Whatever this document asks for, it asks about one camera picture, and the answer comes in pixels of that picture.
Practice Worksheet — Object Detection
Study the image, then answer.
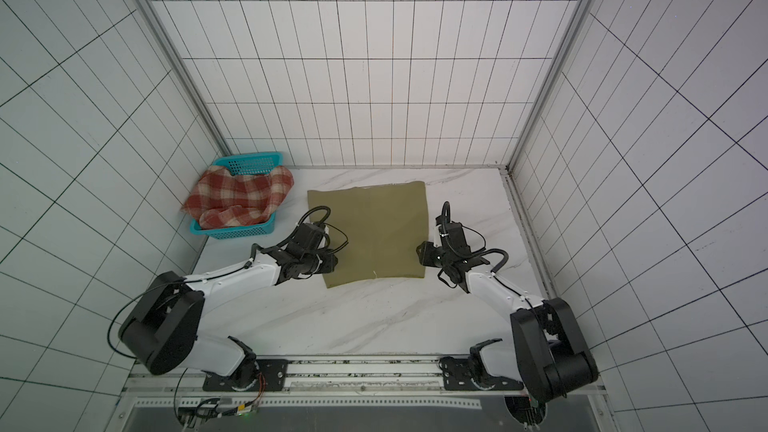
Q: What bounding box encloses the olive green skirt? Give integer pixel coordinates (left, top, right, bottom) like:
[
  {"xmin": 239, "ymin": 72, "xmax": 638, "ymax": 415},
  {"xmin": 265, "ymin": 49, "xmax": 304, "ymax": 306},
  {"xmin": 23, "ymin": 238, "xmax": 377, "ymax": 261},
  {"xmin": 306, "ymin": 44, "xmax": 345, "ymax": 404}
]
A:
[{"xmin": 307, "ymin": 181, "xmax": 429, "ymax": 288}]

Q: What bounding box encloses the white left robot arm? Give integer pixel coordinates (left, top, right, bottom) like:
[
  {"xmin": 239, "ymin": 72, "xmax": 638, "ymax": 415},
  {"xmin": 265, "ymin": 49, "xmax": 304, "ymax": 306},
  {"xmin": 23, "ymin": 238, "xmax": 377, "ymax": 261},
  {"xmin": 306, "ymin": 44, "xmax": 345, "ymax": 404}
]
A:
[{"xmin": 117, "ymin": 221, "xmax": 349, "ymax": 378}]

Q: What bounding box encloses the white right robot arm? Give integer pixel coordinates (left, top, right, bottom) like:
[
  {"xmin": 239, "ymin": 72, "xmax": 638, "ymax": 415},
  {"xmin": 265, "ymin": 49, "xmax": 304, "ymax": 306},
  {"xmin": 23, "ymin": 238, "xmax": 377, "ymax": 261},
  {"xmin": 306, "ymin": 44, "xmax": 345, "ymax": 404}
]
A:
[{"xmin": 416, "ymin": 202, "xmax": 599, "ymax": 403}]

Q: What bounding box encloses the red plaid skirt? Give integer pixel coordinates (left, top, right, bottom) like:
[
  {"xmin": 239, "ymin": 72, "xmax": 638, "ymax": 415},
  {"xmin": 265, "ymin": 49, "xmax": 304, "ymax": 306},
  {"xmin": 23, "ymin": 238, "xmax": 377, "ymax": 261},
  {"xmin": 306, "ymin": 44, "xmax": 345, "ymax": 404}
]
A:
[{"xmin": 181, "ymin": 166, "xmax": 294, "ymax": 230}]

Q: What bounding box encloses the teal plastic basket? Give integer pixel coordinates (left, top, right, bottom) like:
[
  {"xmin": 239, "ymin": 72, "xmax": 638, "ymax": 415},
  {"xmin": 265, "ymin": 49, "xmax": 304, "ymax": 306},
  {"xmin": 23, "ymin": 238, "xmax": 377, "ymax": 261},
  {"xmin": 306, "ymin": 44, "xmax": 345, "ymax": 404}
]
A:
[{"xmin": 183, "ymin": 152, "xmax": 293, "ymax": 240}]

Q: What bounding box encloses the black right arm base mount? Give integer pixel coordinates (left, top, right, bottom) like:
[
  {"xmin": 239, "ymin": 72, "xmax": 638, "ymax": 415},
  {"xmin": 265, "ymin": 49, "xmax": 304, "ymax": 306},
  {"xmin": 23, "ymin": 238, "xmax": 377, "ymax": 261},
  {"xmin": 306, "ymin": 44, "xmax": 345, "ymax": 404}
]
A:
[{"xmin": 438, "ymin": 338, "xmax": 525, "ymax": 392}]

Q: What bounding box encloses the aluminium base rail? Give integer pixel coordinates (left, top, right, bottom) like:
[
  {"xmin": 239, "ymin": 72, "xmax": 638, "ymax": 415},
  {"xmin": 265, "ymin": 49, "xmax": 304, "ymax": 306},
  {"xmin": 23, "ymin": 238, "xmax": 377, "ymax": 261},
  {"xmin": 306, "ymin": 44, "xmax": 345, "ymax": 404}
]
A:
[{"xmin": 122, "ymin": 353, "xmax": 607, "ymax": 412}]

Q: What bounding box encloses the aluminium corner post left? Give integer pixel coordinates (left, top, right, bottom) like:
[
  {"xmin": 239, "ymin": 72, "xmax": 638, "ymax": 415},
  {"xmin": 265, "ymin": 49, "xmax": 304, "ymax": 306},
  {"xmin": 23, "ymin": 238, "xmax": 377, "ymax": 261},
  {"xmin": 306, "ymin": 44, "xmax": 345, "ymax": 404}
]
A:
[{"xmin": 134, "ymin": 0, "xmax": 232, "ymax": 156}]

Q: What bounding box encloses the electronics board with wires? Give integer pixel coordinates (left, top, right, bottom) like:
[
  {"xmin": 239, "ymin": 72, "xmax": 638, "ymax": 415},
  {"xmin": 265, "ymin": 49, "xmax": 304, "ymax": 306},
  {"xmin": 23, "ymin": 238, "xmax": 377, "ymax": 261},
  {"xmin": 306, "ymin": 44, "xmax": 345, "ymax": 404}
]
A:
[{"xmin": 172, "ymin": 372, "xmax": 267, "ymax": 431}]

